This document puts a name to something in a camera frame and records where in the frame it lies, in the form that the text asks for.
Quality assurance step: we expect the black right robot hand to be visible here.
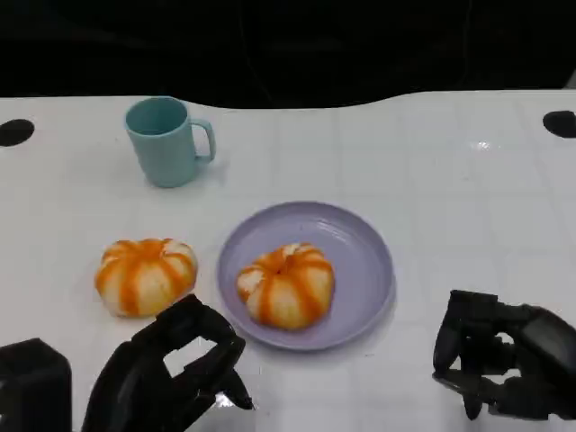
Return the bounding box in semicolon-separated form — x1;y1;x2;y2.
431;289;576;422

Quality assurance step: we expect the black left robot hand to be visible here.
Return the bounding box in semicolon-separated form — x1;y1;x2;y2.
80;293;256;432

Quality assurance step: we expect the orange and white bread roll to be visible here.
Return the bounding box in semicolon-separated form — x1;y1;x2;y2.
94;238;199;319
236;242;337;331

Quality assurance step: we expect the lilac plate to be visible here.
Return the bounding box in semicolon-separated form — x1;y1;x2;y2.
217;201;397;353

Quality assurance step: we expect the pale green mug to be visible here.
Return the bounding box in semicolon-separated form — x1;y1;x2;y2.
124;95;217;189

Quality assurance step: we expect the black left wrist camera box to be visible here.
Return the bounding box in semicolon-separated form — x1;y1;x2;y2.
0;337;73;432

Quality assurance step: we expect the black table cable grommet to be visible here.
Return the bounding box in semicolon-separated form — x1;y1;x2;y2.
0;118;36;147
542;110;576;137

